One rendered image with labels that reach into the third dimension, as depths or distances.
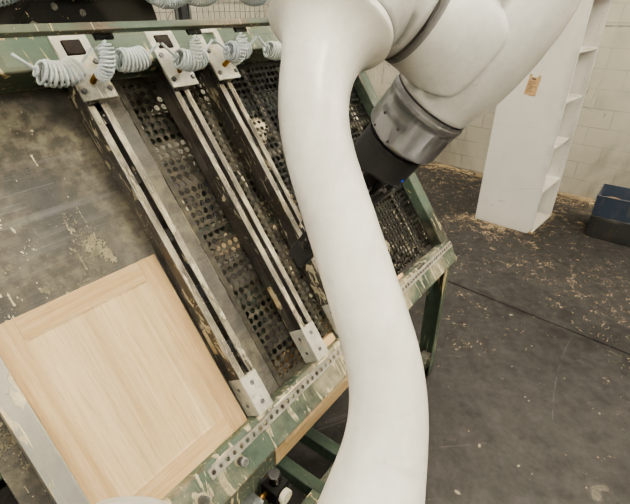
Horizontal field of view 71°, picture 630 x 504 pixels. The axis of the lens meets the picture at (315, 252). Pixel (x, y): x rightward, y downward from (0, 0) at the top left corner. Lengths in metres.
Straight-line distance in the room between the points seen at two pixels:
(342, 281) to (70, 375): 0.99
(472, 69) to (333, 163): 0.17
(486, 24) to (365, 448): 0.35
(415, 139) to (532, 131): 4.16
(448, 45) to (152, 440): 1.14
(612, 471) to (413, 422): 2.46
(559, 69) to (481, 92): 4.06
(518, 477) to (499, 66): 2.29
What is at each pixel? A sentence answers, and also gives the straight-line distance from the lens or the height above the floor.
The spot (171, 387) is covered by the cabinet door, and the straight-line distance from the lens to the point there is 1.32.
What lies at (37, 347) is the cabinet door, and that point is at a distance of 1.24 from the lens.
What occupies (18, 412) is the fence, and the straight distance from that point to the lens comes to 1.20.
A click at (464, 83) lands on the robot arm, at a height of 1.92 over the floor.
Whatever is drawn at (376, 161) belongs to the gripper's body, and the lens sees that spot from 0.50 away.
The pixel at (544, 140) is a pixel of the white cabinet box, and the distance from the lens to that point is 4.60.
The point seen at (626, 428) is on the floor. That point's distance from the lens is 3.05.
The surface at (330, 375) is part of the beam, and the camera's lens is 1.60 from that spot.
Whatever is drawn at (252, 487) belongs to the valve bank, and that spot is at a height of 0.75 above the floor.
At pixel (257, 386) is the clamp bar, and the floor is 0.99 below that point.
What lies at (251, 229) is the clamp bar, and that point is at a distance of 1.48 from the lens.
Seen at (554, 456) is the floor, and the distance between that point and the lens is 2.73.
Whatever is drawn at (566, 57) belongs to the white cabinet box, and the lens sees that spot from 4.49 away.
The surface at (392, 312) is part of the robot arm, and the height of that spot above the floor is 1.78.
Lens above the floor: 1.98
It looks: 29 degrees down
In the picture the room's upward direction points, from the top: straight up
